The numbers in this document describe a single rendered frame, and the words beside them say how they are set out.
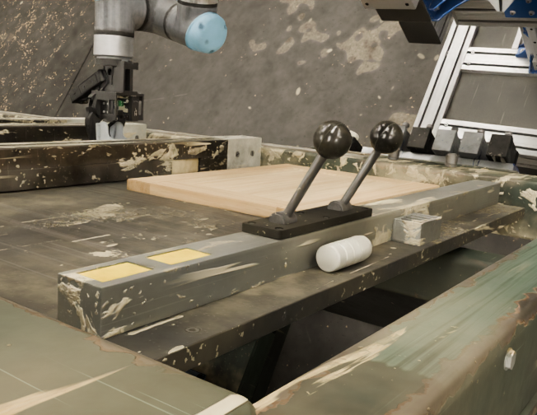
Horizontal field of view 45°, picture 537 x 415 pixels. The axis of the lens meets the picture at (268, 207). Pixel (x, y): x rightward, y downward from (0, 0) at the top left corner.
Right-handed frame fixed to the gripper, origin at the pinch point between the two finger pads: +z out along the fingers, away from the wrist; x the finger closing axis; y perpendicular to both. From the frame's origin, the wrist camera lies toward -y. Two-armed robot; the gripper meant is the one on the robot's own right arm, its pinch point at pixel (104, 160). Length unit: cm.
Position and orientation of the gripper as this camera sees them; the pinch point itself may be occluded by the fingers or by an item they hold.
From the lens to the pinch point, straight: 134.2
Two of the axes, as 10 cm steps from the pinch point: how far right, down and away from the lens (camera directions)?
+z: -0.7, 9.8, 1.8
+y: 8.1, 1.6, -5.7
